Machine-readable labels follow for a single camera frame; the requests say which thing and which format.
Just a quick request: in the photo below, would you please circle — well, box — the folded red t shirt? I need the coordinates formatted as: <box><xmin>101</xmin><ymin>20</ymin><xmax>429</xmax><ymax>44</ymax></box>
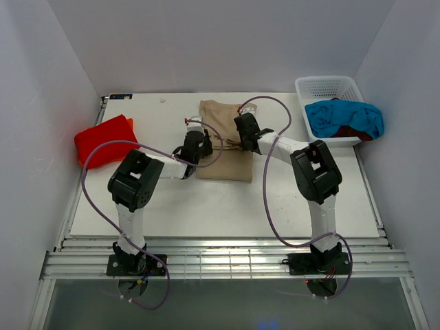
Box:
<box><xmin>74</xmin><ymin>114</ymin><xmax>141</xmax><ymax>169</ymax></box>

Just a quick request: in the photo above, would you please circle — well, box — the aluminium table frame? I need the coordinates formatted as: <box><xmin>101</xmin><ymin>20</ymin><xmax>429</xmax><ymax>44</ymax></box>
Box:
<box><xmin>42</xmin><ymin>93</ymin><xmax>411</xmax><ymax>280</ymax></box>

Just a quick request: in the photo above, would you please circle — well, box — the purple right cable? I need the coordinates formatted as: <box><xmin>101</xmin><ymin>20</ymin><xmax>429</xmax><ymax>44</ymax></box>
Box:
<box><xmin>237</xmin><ymin>96</ymin><xmax>353</xmax><ymax>300</ymax></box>

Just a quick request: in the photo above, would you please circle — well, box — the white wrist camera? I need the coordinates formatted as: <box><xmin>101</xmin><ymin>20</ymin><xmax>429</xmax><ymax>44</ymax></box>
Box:
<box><xmin>237</xmin><ymin>104</ymin><xmax>257</xmax><ymax>116</ymax></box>
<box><xmin>184</xmin><ymin>115</ymin><xmax>204</xmax><ymax>134</ymax></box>

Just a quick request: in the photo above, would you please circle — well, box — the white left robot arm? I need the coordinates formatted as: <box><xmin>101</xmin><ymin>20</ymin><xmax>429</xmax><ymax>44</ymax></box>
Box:
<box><xmin>107</xmin><ymin>129</ymin><xmax>213</xmax><ymax>274</ymax></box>

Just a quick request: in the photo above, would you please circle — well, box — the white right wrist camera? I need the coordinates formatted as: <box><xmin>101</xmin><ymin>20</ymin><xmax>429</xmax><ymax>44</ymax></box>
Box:
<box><xmin>237</xmin><ymin>104</ymin><xmax>257</xmax><ymax>116</ymax></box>

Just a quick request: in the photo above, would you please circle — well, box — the blue label sticker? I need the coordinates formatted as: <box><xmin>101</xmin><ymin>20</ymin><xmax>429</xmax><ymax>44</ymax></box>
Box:
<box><xmin>109</xmin><ymin>93</ymin><xmax>133</xmax><ymax>100</ymax></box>

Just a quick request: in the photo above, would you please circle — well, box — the beige t shirt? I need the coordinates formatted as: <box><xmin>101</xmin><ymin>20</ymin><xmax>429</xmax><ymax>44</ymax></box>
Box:
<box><xmin>196</xmin><ymin>100</ymin><xmax>253</xmax><ymax>183</ymax></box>

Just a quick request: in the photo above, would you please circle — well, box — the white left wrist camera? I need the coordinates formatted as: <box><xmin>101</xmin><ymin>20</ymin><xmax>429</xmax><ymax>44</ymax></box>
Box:
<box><xmin>184</xmin><ymin>115</ymin><xmax>204</xmax><ymax>134</ymax></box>

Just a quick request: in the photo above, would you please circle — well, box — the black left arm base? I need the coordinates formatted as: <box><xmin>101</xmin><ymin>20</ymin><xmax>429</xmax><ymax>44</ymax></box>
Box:
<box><xmin>106</xmin><ymin>254</ymin><xmax>166</xmax><ymax>277</ymax></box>

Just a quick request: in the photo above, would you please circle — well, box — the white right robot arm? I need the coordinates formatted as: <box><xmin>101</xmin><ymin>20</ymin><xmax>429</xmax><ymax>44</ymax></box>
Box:
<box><xmin>234</xmin><ymin>113</ymin><xmax>346</xmax><ymax>275</ymax></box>

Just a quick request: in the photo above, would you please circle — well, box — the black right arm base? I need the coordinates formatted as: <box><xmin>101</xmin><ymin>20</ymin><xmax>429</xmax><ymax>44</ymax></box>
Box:
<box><xmin>281</xmin><ymin>252</ymin><xmax>351</xmax><ymax>275</ymax></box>

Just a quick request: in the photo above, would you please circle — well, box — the white plastic basket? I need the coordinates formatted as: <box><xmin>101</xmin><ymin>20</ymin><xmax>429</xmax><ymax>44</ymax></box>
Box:
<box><xmin>295</xmin><ymin>76</ymin><xmax>364</xmax><ymax>142</ymax></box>

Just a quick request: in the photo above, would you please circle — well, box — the blue t shirt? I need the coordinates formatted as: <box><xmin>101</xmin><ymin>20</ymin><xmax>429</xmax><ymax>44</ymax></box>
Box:
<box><xmin>305</xmin><ymin>98</ymin><xmax>384</xmax><ymax>140</ymax></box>

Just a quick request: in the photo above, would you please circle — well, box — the dark red t shirt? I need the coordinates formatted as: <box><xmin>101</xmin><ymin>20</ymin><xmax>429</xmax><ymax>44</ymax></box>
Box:
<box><xmin>332</xmin><ymin>126</ymin><xmax>373</xmax><ymax>142</ymax></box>

